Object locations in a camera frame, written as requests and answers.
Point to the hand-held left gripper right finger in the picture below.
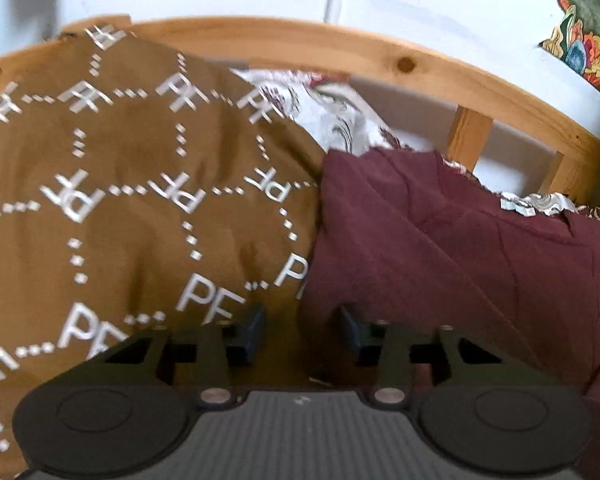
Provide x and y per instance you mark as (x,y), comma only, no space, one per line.
(348,329)

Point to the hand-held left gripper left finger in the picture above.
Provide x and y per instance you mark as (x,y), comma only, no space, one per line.
(253,331)

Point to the maroon sweater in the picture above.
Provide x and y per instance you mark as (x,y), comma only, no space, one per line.
(445,260)

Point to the brown printed blanket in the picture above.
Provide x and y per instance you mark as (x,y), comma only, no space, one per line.
(130,170)

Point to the colourful floral cloth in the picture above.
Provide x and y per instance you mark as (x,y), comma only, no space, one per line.
(587,25)

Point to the wooden bed frame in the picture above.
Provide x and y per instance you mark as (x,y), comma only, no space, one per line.
(380,57)

